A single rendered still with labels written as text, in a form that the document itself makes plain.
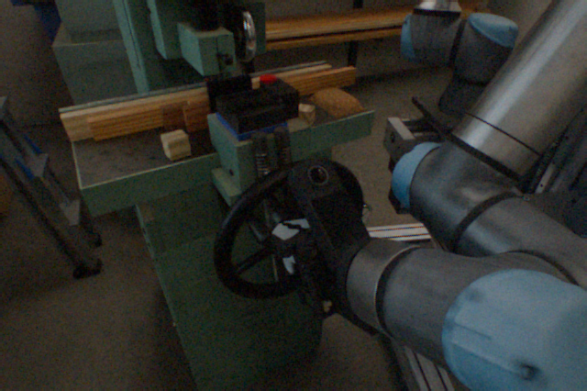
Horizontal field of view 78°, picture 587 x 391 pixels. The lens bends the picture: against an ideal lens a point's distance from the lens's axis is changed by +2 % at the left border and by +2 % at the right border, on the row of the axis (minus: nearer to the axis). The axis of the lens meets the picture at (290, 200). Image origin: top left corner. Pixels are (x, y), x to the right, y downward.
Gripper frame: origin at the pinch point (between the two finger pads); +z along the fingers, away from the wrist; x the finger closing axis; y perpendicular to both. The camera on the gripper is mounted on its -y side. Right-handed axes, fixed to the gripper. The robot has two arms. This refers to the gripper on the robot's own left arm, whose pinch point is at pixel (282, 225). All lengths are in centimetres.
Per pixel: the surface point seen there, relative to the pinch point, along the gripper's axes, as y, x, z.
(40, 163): -23, -42, 119
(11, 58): -104, -57, 261
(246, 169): -7.9, 1.0, 11.7
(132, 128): -20.3, -12.3, 33.4
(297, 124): -12.8, 11.9, 11.1
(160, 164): -12.1, -10.6, 21.4
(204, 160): -10.9, -3.3, 21.0
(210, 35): -32.2, 4.9, 22.5
